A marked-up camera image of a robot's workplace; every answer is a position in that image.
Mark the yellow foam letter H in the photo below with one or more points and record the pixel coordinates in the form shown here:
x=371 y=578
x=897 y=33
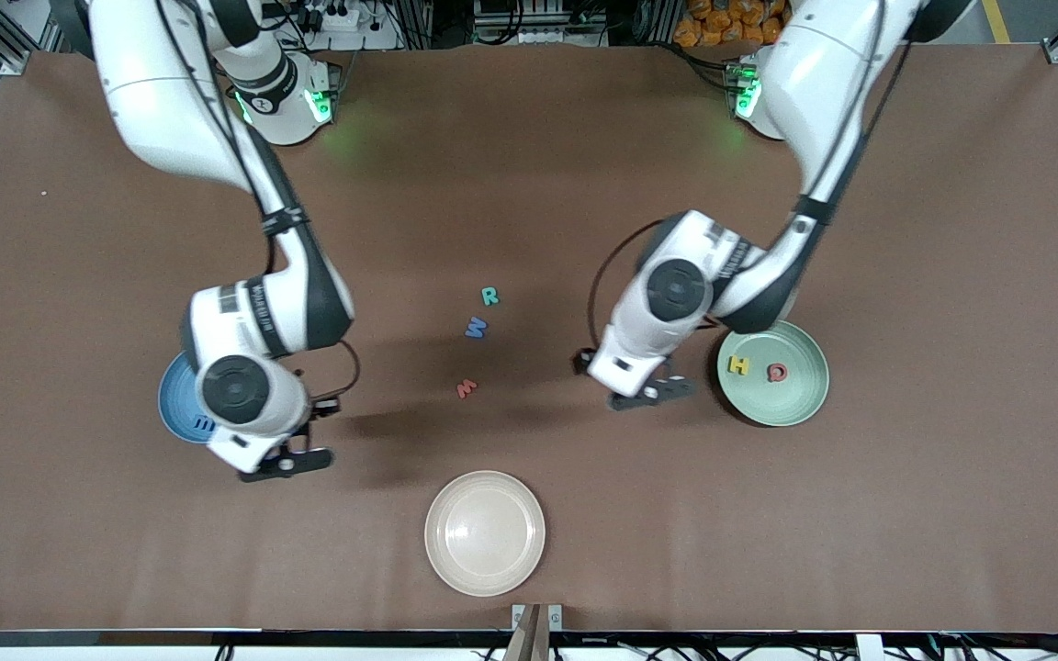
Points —
x=739 y=365

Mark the white label tag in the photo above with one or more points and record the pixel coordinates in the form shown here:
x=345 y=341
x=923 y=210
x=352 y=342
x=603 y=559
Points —
x=869 y=647

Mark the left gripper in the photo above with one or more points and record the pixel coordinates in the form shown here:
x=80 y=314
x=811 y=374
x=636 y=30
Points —
x=579 y=362

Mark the blue plate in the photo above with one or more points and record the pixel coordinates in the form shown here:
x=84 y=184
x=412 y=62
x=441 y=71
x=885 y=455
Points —
x=175 y=404

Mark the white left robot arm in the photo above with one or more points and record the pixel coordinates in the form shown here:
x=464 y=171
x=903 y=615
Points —
x=823 y=83

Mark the red foam letter m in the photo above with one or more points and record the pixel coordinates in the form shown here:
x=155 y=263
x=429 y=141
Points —
x=466 y=388

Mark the blue foam letter W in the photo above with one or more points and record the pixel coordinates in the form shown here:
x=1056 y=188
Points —
x=475 y=327

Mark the green plate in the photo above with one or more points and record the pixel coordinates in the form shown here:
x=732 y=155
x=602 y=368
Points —
x=786 y=399

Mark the orange packaged items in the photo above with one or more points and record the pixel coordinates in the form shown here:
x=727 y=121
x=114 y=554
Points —
x=722 y=23

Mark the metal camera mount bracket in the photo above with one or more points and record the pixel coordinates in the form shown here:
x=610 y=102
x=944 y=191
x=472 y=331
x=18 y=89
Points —
x=555 y=617

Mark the teal foam letter R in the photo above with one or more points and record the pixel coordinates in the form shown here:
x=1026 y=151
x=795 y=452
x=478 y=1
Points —
x=489 y=296

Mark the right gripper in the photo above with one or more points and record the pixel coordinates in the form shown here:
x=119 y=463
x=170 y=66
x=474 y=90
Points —
x=320 y=406

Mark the white power strip with plugs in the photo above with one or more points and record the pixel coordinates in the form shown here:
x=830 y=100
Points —
x=345 y=18

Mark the red foam letter Q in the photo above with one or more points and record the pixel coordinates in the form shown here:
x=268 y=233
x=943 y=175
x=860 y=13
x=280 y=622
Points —
x=769 y=372

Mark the beige plate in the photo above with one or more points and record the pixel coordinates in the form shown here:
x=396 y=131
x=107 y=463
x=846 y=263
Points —
x=483 y=532

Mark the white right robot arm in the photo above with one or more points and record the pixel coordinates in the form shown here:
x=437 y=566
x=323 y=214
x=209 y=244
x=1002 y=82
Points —
x=171 y=92

